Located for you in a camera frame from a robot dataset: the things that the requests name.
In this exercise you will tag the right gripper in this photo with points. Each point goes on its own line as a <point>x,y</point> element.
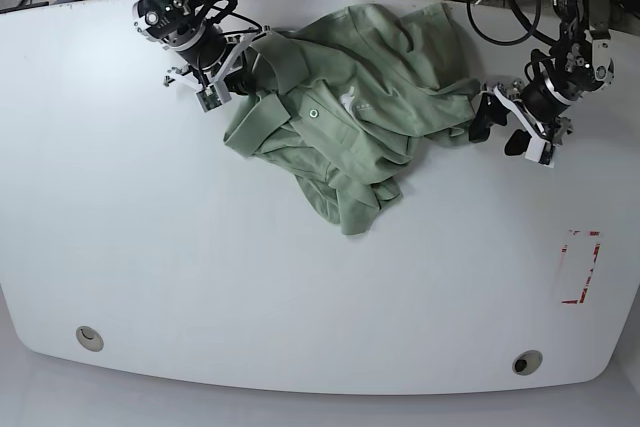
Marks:
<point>223,60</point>

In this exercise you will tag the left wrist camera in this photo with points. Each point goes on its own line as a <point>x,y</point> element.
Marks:
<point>540,152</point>

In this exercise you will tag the red tape rectangle marking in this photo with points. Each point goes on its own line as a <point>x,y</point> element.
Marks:
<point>579,256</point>

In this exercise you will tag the table cable grommet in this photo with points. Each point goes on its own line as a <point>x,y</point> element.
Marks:
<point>527,362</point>
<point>89,339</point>

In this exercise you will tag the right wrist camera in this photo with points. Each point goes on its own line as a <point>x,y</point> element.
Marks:
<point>210,99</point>

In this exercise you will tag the green polo shirt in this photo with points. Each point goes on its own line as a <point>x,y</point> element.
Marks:
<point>343,104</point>

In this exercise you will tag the left table cable grommet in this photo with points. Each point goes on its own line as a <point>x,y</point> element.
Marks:
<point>89,339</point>

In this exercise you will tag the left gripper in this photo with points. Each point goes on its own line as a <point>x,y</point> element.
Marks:
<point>542,101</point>

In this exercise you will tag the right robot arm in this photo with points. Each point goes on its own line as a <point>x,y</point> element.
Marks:
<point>175,23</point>

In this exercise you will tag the right table cable grommet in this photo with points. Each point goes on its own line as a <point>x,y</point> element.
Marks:
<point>527,362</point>

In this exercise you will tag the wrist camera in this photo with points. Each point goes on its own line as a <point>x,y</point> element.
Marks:
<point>540,152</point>
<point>210,99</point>

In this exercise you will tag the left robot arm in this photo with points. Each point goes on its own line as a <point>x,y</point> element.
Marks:
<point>576,63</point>

